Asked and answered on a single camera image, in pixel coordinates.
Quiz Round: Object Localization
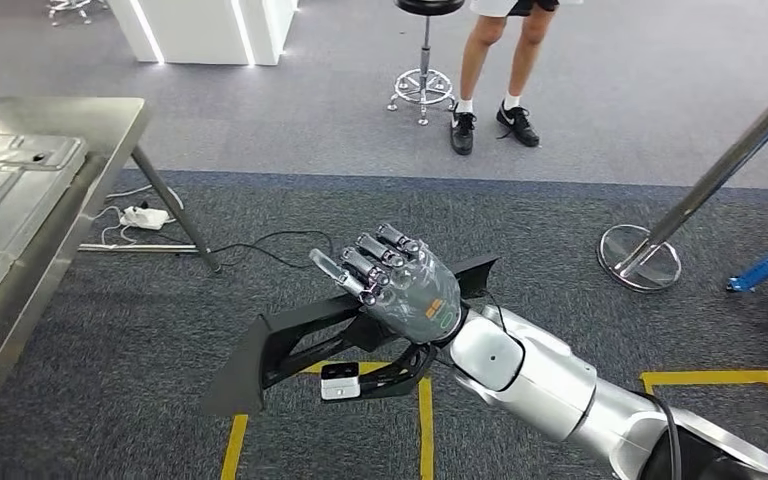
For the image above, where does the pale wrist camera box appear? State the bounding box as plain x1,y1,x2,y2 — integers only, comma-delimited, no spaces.
319,361,363,403

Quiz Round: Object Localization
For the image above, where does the yellow floor tape line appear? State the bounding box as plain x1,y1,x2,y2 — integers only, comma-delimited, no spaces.
219,359,436,480

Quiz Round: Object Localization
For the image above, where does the black plastic car trim part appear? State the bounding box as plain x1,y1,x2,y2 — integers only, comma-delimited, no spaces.
199,253,502,419

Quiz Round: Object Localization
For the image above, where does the white power cable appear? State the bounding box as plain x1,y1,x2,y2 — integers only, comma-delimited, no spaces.
94,184,157,248

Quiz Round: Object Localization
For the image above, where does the thin black wrist wire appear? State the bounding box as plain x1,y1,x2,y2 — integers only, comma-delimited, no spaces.
481,288,512,335

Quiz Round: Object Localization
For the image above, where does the white display counter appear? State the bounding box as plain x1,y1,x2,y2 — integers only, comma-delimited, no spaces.
105,0,300,68

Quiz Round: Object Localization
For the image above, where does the white power strip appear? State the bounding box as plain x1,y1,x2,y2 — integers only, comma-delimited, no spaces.
120,205,173,232

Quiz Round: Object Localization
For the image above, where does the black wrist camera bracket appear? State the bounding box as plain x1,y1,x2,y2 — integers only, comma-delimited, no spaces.
357,343,440,400

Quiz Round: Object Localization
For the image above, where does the stamped grey metal panel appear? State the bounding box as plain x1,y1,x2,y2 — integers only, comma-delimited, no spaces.
0,131,88,336

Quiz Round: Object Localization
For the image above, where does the stainless steel workbench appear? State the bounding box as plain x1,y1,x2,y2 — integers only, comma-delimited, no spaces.
0,95,223,458

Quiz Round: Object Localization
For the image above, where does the person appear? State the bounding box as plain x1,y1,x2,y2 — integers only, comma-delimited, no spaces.
448,0,585,158

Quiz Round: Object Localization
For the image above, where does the black stool with chrome base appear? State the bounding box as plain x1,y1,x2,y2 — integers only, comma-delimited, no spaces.
386,0,468,128

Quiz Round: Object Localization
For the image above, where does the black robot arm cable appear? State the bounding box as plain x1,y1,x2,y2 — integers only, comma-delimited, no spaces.
634,389,685,480

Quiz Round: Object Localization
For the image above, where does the black floor cable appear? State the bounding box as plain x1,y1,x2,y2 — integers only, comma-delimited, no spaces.
158,228,338,272

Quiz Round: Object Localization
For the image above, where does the chrome stanchion post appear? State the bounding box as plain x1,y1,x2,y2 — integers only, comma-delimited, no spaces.
596,63,768,293

